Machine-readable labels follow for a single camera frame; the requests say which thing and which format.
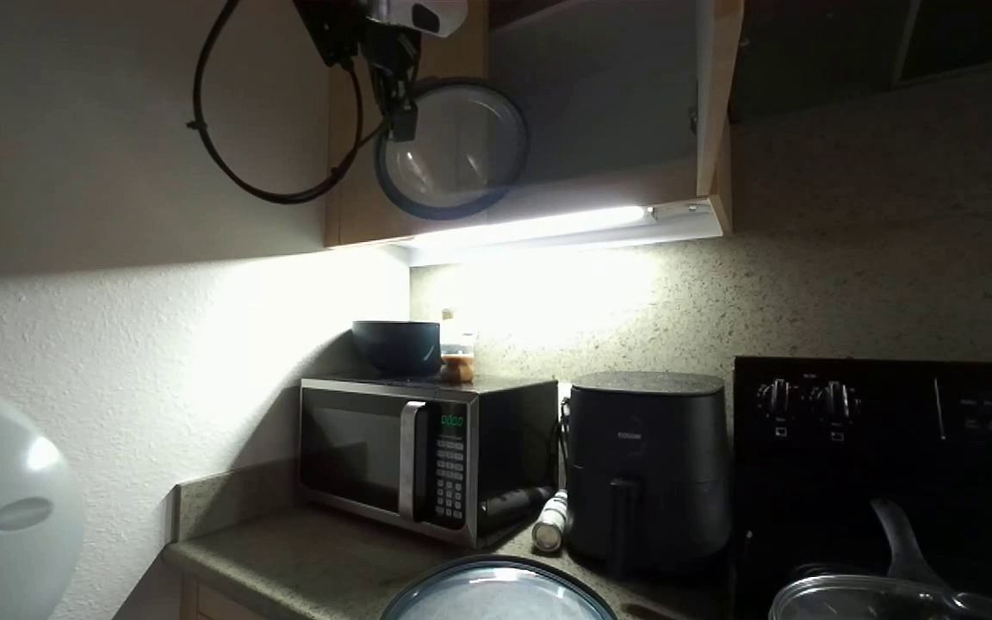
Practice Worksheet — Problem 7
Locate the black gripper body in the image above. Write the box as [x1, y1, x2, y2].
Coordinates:
[292, 0, 428, 83]

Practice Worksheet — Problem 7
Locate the under-cabinet strip light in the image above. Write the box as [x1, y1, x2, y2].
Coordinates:
[401, 195, 729, 272]

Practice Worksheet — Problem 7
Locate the glass pan lid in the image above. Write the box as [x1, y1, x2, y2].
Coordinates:
[765, 569, 992, 620]

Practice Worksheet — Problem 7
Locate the dark round bowl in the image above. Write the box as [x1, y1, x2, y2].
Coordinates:
[348, 315, 444, 381]

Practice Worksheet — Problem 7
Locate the bottle with amber liquid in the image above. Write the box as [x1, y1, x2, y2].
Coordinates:
[435, 307, 478, 390]

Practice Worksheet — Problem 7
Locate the stainless steel microwave oven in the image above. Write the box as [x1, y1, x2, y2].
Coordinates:
[292, 373, 564, 553]

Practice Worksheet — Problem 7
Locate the black air fryer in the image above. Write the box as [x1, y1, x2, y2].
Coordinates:
[560, 367, 738, 584]

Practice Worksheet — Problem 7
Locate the small white bottle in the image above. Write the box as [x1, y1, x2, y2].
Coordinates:
[527, 489, 576, 556]

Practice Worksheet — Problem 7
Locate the black kitchen stove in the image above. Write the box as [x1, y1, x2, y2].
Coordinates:
[726, 352, 992, 620]

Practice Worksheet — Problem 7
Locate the black frying pan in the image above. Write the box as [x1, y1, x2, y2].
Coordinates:
[765, 497, 992, 620]

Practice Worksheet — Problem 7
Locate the wooden wall cabinet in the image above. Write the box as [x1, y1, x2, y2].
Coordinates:
[319, 0, 749, 250]

